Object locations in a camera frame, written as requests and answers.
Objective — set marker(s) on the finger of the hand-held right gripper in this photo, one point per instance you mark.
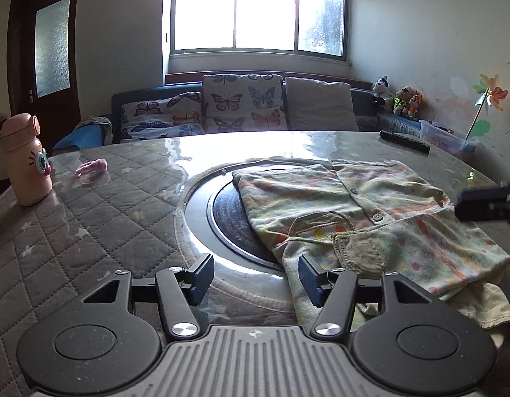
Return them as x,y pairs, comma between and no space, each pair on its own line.
482,204

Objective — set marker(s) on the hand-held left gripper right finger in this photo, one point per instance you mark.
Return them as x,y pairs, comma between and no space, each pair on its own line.
310,281

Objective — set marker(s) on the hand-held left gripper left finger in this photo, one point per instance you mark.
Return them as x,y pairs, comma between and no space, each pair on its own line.
202,285

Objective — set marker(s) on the pastel patterned child's jacket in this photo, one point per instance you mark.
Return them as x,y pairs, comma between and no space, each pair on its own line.
403,231

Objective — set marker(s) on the black round hotplate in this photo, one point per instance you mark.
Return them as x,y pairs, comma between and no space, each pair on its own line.
228,219

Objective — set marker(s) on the clear plastic storage box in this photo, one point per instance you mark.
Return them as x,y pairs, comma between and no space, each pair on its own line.
440,138

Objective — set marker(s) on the black remote control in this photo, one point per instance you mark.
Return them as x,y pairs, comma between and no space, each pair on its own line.
403,140

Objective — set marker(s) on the colourful pinwheel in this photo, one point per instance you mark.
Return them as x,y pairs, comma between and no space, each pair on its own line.
496,93

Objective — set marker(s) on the blue patterned sofa cover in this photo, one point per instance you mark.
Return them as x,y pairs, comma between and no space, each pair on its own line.
399,123

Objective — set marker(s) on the orange fox plush toy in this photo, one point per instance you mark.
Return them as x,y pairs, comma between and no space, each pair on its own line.
415,105

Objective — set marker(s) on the black and white plush toy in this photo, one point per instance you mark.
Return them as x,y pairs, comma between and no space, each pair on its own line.
382,91

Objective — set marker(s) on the small pink toy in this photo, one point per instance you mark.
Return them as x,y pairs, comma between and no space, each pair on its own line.
91,167

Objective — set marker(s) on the long butterfly print pillow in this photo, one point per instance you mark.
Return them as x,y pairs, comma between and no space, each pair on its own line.
160,118

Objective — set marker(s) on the plain grey pillow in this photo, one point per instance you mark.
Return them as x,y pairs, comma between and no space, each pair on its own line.
319,105

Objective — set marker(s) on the square butterfly print pillow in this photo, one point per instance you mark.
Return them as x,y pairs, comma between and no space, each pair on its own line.
242,103

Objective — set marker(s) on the blue cloth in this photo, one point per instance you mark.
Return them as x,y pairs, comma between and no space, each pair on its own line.
79,138

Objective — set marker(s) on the grey cloth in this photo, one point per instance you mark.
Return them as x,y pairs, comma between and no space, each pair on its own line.
95,124

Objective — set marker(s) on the dark blue sofa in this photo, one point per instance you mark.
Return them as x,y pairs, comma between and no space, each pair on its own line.
126,98

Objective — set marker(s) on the pink cartoon water bottle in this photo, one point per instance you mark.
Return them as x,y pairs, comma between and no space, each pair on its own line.
29,165

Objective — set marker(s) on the large window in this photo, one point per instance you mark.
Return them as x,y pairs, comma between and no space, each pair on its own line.
263,8

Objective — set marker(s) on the dark wooden door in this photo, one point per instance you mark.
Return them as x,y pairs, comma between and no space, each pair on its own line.
52,49

